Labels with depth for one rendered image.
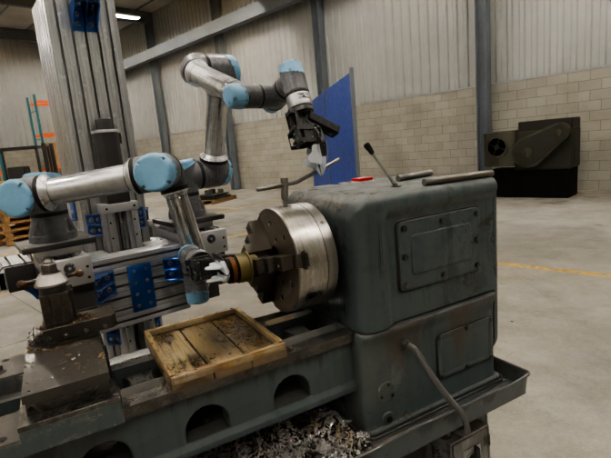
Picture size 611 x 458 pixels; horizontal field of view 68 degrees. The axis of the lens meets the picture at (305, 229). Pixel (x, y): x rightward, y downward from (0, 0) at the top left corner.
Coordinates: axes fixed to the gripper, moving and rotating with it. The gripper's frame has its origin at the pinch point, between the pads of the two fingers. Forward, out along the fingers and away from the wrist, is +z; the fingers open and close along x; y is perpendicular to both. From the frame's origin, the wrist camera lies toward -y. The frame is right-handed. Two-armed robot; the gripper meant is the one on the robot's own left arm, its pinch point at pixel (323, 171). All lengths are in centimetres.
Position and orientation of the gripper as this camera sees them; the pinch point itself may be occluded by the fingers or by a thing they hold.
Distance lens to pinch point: 138.1
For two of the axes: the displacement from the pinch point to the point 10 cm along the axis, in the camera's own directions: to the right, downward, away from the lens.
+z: 2.4, 9.6, -1.4
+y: -8.7, 1.5, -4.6
